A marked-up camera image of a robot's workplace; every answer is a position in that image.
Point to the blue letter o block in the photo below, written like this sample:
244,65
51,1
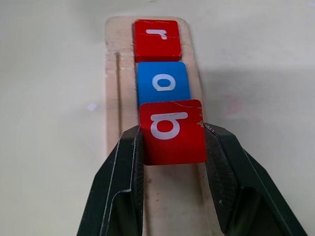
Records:
147,81

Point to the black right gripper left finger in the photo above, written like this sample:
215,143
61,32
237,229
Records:
115,186

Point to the red letter b block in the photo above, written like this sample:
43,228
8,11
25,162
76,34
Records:
177,147

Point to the red letter r block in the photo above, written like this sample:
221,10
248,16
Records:
157,46

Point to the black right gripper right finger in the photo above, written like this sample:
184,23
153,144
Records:
241,182

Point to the long wooden letter tray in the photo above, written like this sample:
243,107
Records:
172,196

